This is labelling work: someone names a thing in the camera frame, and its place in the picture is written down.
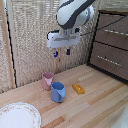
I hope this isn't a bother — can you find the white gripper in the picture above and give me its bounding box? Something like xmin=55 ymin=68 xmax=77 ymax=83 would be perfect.
xmin=46 ymin=28 xmax=81 ymax=59

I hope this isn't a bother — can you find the dark wooden drawer cabinet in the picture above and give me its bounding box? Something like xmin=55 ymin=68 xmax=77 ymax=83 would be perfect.
xmin=87 ymin=9 xmax=128 ymax=83

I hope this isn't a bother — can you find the pink mug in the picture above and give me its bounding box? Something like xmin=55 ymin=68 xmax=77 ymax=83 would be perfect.
xmin=41 ymin=72 xmax=55 ymax=92

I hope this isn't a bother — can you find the blue mug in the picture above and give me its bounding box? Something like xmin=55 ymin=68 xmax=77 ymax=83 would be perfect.
xmin=50 ymin=81 xmax=66 ymax=103

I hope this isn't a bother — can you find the orange butter block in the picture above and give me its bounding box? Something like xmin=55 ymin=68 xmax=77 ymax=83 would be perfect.
xmin=72 ymin=83 xmax=86 ymax=96

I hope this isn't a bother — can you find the white floral rim plate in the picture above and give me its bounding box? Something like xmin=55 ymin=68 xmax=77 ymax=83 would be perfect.
xmin=0 ymin=102 xmax=42 ymax=128

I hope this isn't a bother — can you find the short silver drawer handle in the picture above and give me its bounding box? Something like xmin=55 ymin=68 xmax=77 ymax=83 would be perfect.
xmin=96 ymin=55 xmax=123 ymax=67

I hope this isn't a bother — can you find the brown drawer with short handle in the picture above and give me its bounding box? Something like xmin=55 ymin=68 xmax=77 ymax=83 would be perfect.
xmin=89 ymin=41 xmax=128 ymax=81

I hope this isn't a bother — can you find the brown drawer with long handle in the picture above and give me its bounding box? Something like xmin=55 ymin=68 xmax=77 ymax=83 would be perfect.
xmin=95 ymin=13 xmax=128 ymax=51

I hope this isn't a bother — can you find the long silver drawer handle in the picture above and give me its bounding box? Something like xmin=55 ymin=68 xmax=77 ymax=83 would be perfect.
xmin=103 ymin=28 xmax=128 ymax=36

